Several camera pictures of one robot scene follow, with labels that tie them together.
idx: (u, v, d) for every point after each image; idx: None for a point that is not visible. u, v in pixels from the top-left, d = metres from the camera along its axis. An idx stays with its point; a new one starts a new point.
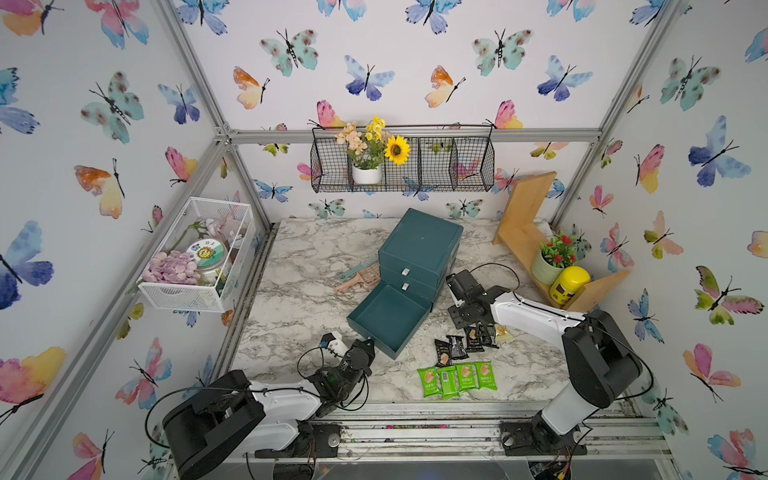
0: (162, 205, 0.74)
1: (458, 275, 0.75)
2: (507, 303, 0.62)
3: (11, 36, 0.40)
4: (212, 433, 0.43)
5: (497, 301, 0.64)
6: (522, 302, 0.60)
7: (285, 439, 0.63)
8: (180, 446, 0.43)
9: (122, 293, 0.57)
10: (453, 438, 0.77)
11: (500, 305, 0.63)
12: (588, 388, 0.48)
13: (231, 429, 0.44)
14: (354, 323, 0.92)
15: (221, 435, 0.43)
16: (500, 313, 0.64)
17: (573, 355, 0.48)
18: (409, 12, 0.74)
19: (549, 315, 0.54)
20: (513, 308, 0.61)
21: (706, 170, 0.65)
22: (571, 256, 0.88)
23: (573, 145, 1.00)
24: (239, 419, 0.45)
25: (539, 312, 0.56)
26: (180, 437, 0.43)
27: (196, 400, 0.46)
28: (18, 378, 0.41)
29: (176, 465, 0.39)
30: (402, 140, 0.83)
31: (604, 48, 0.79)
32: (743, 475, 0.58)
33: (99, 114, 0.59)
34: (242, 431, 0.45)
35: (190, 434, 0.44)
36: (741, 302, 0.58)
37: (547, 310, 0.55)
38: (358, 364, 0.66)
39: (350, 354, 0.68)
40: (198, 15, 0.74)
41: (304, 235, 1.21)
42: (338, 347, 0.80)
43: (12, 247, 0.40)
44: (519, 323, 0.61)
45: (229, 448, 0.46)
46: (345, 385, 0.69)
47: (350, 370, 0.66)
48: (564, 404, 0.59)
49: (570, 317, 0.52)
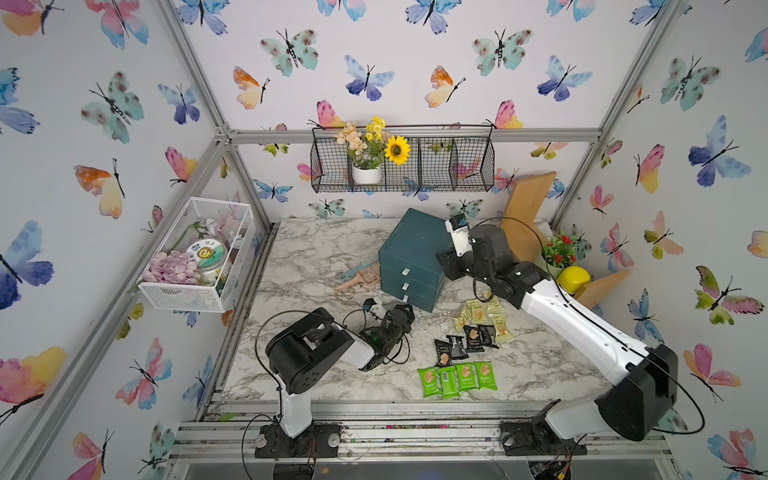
0: (162, 205, 0.74)
1: (492, 235, 0.57)
2: (548, 299, 0.51)
3: (11, 36, 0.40)
4: (322, 350, 0.51)
5: (537, 292, 0.52)
6: (568, 304, 0.50)
7: (303, 419, 0.64)
8: (287, 365, 0.49)
9: (122, 293, 0.57)
10: (453, 438, 0.77)
11: (538, 299, 0.52)
12: (619, 419, 0.45)
13: (332, 349, 0.51)
14: (388, 286, 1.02)
15: (325, 354, 0.51)
16: (536, 304, 0.53)
17: (626, 395, 0.42)
18: (409, 12, 0.74)
19: (606, 338, 0.45)
20: (558, 311, 0.50)
21: (706, 170, 0.65)
22: (571, 256, 0.88)
23: (573, 145, 1.00)
24: (336, 342, 0.52)
25: (590, 326, 0.47)
26: (287, 355, 0.50)
27: (296, 327, 0.54)
28: (18, 378, 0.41)
29: (286, 378, 0.49)
30: (402, 140, 0.83)
31: (604, 48, 0.79)
32: (743, 475, 0.58)
33: (99, 114, 0.59)
34: (339, 351, 0.53)
35: (294, 355, 0.50)
36: (741, 302, 0.58)
37: (604, 330, 0.46)
38: (399, 320, 0.74)
39: (392, 313, 0.75)
40: (198, 15, 0.74)
41: (304, 235, 1.21)
42: (379, 310, 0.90)
43: (12, 247, 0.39)
44: (557, 325, 0.52)
45: (326, 366, 0.52)
46: (388, 340, 0.74)
47: (391, 328, 0.72)
48: (577, 418, 0.57)
49: (634, 351, 0.43)
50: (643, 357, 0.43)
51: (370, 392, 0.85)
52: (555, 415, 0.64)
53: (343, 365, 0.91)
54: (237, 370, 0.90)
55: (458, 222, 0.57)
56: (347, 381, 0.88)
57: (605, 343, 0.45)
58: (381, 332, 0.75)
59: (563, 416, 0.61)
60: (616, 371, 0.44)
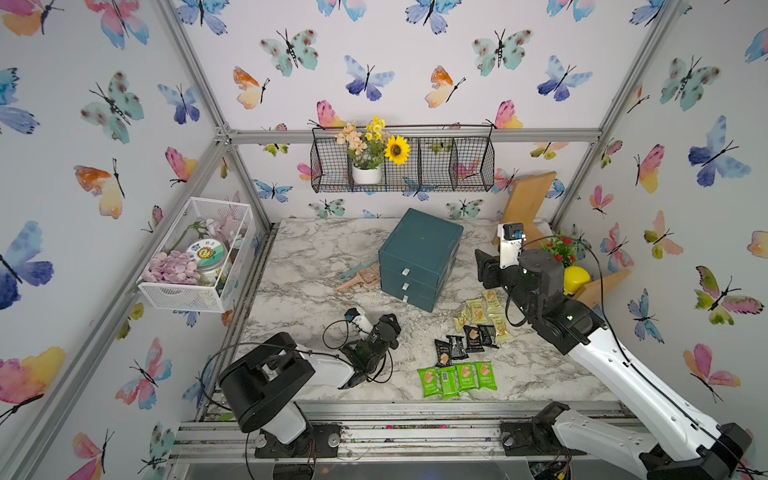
0: (162, 205, 0.74)
1: (550, 270, 0.49)
2: (606, 357, 0.46)
3: (11, 36, 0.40)
4: (268, 386, 0.46)
5: (594, 347, 0.46)
6: (628, 363, 0.45)
7: (295, 429, 0.64)
8: (239, 401, 0.45)
9: (122, 293, 0.57)
10: (453, 439, 0.77)
11: (595, 354, 0.47)
12: None
13: (286, 380, 0.47)
14: (388, 286, 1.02)
15: (277, 388, 0.46)
16: (592, 361, 0.48)
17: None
18: (409, 12, 0.74)
19: (673, 412, 0.41)
20: (615, 371, 0.45)
21: (706, 170, 0.65)
22: (571, 256, 0.88)
23: (574, 145, 1.00)
24: (292, 374, 0.47)
25: (654, 398, 0.42)
26: (235, 390, 0.46)
27: (248, 359, 0.49)
28: (18, 378, 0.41)
29: (237, 415, 0.44)
30: (402, 140, 0.83)
31: (604, 48, 0.79)
32: (743, 475, 0.58)
33: (99, 114, 0.59)
34: (297, 383, 0.48)
35: (246, 389, 0.46)
36: (741, 302, 0.58)
37: (670, 401, 0.41)
38: (387, 336, 0.69)
39: (380, 327, 0.71)
40: (198, 15, 0.74)
41: (304, 235, 1.21)
42: (362, 322, 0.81)
43: (12, 247, 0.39)
44: (607, 379, 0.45)
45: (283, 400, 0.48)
46: (373, 356, 0.70)
47: (377, 343, 0.68)
48: (596, 446, 0.56)
49: (705, 429, 0.39)
50: (715, 437, 0.39)
51: (370, 392, 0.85)
52: (570, 430, 0.61)
53: None
54: None
55: (513, 230, 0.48)
56: None
57: (669, 418, 0.41)
58: (367, 346, 0.70)
59: (579, 437, 0.59)
60: (683, 448, 0.40)
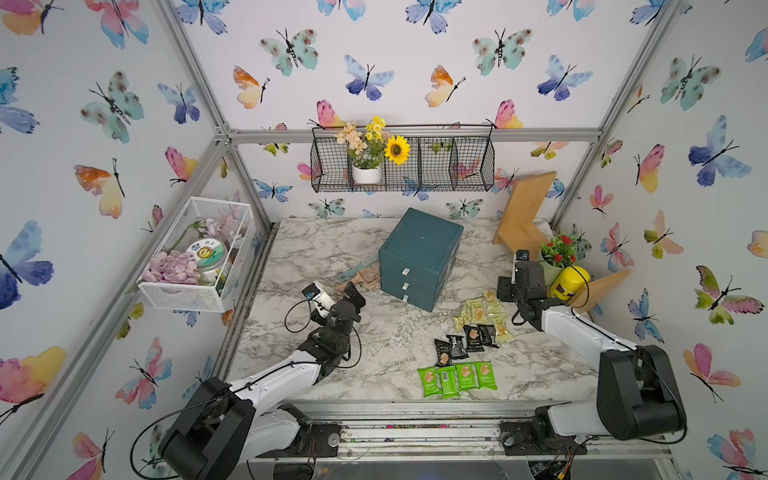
0: (162, 205, 0.74)
1: (531, 267, 0.70)
2: (561, 314, 0.60)
3: (10, 36, 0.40)
4: (211, 443, 0.42)
5: (549, 308, 0.63)
6: (575, 316, 0.59)
7: (290, 433, 0.63)
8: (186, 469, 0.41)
9: (122, 293, 0.57)
10: (453, 438, 0.77)
11: (551, 313, 0.62)
12: (610, 412, 0.47)
13: (227, 431, 0.42)
14: (388, 286, 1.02)
15: (219, 444, 0.42)
16: (549, 322, 0.63)
17: (608, 378, 0.46)
18: (409, 12, 0.74)
19: (598, 335, 0.52)
20: (566, 322, 0.59)
21: (706, 170, 0.65)
22: (571, 256, 0.88)
23: (574, 144, 0.99)
24: (230, 423, 0.42)
25: (590, 330, 0.54)
26: (178, 460, 0.42)
27: (181, 423, 0.44)
28: (18, 378, 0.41)
29: None
30: (402, 140, 0.83)
31: (604, 48, 0.79)
32: (743, 475, 0.58)
33: (98, 114, 0.59)
34: (241, 428, 0.43)
35: (189, 453, 0.42)
36: (741, 302, 0.58)
37: (598, 331, 0.53)
38: (345, 314, 0.65)
39: (336, 309, 0.66)
40: (198, 15, 0.74)
41: (304, 235, 1.21)
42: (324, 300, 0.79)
43: (12, 247, 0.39)
44: (570, 342, 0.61)
45: (234, 450, 0.44)
46: (339, 339, 0.66)
47: (340, 325, 0.64)
48: (575, 411, 0.59)
49: (621, 342, 0.49)
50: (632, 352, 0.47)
51: (370, 391, 0.84)
52: (559, 410, 0.64)
53: (342, 364, 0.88)
54: (237, 370, 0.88)
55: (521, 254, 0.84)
56: (347, 381, 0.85)
57: (596, 343, 0.51)
58: (330, 331, 0.65)
59: (563, 410, 0.63)
60: None
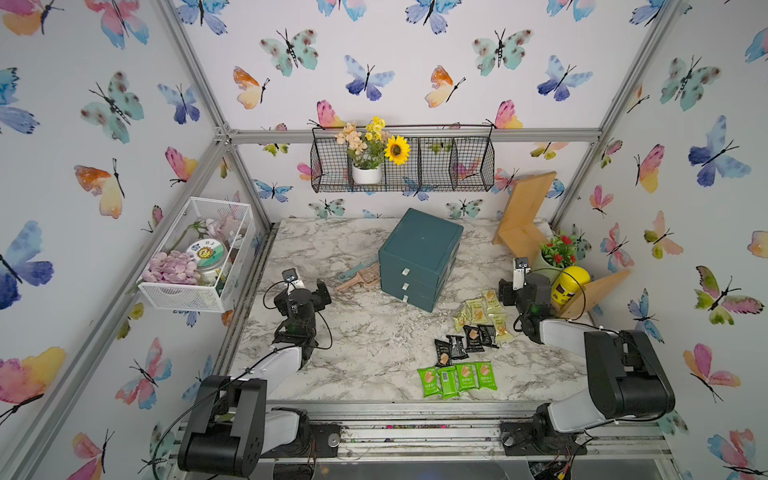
0: (162, 205, 0.74)
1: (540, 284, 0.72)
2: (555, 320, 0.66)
3: (10, 36, 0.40)
4: (237, 426, 0.43)
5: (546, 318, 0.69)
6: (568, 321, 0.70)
7: (293, 423, 0.64)
8: (219, 460, 0.42)
9: (122, 293, 0.57)
10: (453, 438, 0.77)
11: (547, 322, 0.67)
12: (601, 391, 0.48)
13: (248, 408, 0.44)
14: (388, 286, 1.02)
15: (245, 422, 0.43)
16: (546, 330, 0.68)
17: (594, 357, 0.50)
18: (409, 12, 0.74)
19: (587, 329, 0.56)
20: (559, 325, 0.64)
21: (706, 170, 0.65)
22: (571, 256, 0.88)
23: (573, 145, 1.00)
24: (247, 401, 0.44)
25: (579, 327, 0.58)
26: (205, 458, 0.42)
27: (195, 424, 0.43)
28: (18, 378, 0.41)
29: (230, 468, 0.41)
30: (402, 140, 0.83)
31: (604, 48, 0.79)
32: (743, 475, 0.58)
33: (98, 114, 0.59)
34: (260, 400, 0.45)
35: (216, 445, 0.42)
36: (741, 302, 0.58)
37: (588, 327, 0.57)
38: (303, 299, 0.68)
39: (292, 296, 0.69)
40: (198, 15, 0.74)
41: (304, 235, 1.21)
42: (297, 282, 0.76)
43: (12, 247, 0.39)
44: (566, 344, 0.62)
45: (258, 425, 0.45)
46: (307, 323, 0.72)
47: (301, 310, 0.66)
48: (571, 403, 0.60)
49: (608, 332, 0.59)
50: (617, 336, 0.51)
51: (370, 391, 0.84)
52: (558, 407, 0.64)
53: (342, 364, 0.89)
54: (237, 370, 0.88)
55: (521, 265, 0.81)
56: (347, 381, 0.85)
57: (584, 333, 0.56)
58: (294, 320, 0.68)
59: (563, 405, 0.63)
60: None
